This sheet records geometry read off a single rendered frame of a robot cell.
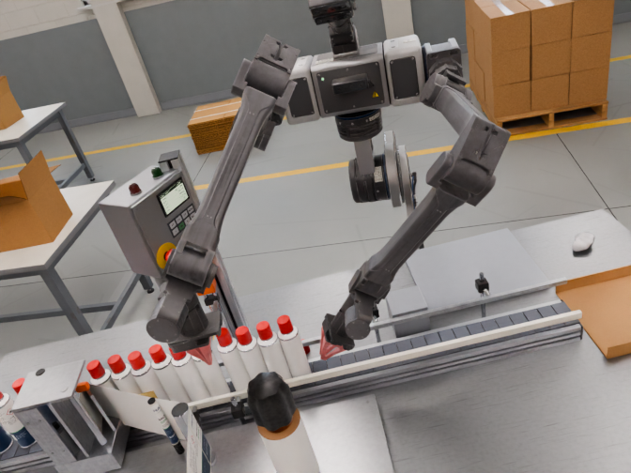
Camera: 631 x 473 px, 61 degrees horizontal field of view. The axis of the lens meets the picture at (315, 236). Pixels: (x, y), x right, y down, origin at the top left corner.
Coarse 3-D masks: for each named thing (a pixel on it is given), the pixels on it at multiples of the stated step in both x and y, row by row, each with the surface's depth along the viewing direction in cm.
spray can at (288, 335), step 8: (280, 320) 129; (288, 320) 128; (280, 328) 129; (288, 328) 129; (296, 328) 131; (280, 336) 130; (288, 336) 129; (296, 336) 130; (288, 344) 130; (296, 344) 131; (288, 352) 131; (296, 352) 132; (304, 352) 135; (288, 360) 134; (296, 360) 133; (304, 360) 135; (296, 368) 134; (304, 368) 135; (296, 376) 136
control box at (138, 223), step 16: (144, 176) 119; (176, 176) 117; (128, 192) 113; (144, 192) 112; (112, 208) 111; (128, 208) 108; (144, 208) 111; (160, 208) 114; (112, 224) 114; (128, 224) 111; (144, 224) 111; (160, 224) 115; (128, 240) 115; (144, 240) 113; (160, 240) 115; (176, 240) 120; (128, 256) 119; (144, 256) 116; (160, 256) 116; (144, 272) 120; (160, 272) 117
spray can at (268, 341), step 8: (256, 328) 128; (264, 328) 127; (264, 336) 128; (272, 336) 130; (264, 344) 129; (272, 344) 129; (280, 344) 132; (264, 352) 130; (272, 352) 130; (280, 352) 132; (272, 360) 132; (280, 360) 133; (272, 368) 133; (280, 368) 133; (288, 368) 137; (288, 376) 137
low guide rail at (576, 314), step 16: (544, 320) 133; (560, 320) 133; (480, 336) 133; (496, 336) 134; (400, 352) 135; (416, 352) 134; (432, 352) 134; (336, 368) 135; (352, 368) 134; (368, 368) 135; (288, 384) 135; (208, 400) 135; (224, 400) 135
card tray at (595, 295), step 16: (608, 272) 149; (624, 272) 150; (560, 288) 150; (576, 288) 151; (592, 288) 149; (608, 288) 148; (624, 288) 147; (576, 304) 146; (592, 304) 145; (608, 304) 143; (624, 304) 142; (592, 320) 140; (608, 320) 139; (624, 320) 138; (592, 336) 136; (608, 336) 135; (624, 336) 134; (608, 352) 128; (624, 352) 129
